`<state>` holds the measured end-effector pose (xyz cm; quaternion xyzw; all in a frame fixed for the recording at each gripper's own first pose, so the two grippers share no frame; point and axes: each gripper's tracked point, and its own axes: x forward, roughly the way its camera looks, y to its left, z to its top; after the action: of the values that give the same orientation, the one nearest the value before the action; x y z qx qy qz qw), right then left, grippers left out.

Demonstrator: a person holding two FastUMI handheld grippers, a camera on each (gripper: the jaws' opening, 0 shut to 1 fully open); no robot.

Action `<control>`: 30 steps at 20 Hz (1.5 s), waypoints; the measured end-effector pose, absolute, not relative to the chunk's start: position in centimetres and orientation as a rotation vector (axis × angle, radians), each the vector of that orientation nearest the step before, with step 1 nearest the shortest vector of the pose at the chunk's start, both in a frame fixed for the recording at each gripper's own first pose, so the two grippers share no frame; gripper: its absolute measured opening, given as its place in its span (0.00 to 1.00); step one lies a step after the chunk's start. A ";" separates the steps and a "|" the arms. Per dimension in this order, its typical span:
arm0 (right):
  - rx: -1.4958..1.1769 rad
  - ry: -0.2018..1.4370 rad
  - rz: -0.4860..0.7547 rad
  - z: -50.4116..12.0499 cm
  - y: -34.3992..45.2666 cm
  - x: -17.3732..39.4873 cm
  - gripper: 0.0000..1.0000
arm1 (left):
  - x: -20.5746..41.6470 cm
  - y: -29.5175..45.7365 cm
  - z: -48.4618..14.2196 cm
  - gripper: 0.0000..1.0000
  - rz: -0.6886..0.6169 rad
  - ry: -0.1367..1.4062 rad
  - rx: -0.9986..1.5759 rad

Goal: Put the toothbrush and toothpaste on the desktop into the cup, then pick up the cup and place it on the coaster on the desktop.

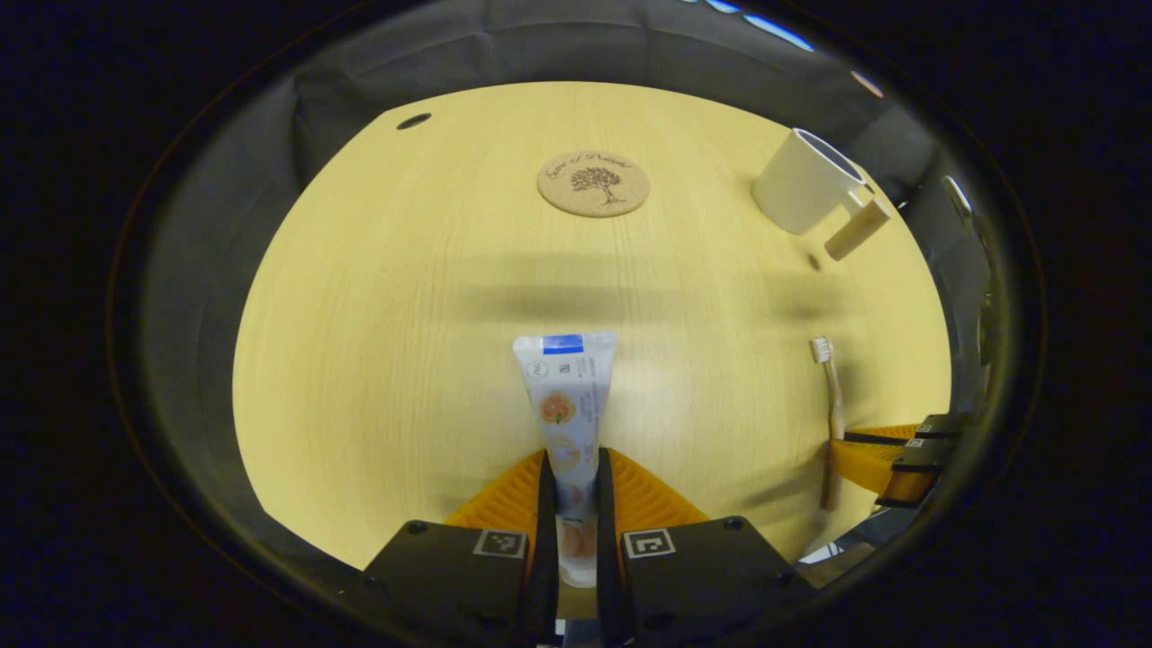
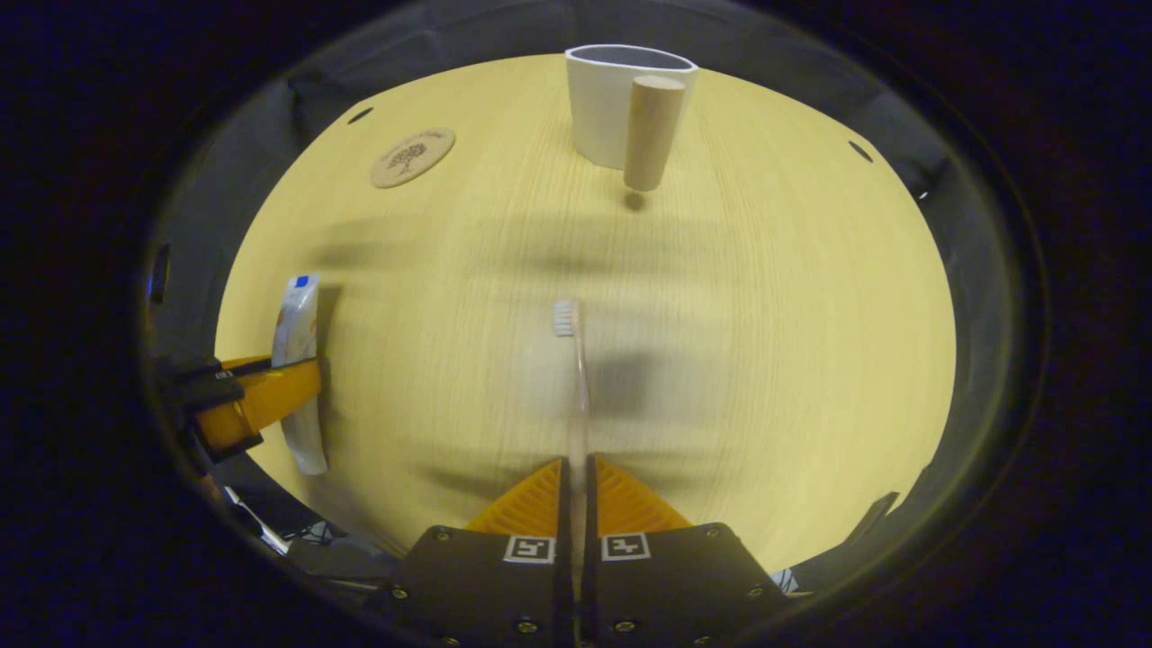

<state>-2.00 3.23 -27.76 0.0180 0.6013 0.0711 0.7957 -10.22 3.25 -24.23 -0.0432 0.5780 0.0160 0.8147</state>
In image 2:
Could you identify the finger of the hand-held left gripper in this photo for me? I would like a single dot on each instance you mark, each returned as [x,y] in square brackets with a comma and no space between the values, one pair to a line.
[270,396]

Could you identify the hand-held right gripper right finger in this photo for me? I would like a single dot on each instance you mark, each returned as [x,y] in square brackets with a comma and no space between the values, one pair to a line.
[590,513]

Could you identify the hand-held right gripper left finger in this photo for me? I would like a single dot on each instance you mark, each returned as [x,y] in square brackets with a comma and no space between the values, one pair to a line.
[565,513]

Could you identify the white toothpaste tube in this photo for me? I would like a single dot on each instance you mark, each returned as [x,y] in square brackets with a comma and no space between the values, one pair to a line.
[297,324]

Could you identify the clear toothbrush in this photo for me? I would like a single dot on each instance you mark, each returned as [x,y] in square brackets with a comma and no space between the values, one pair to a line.
[564,319]

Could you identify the round wooden coaster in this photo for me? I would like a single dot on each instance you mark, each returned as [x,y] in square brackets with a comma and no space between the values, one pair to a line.
[412,157]

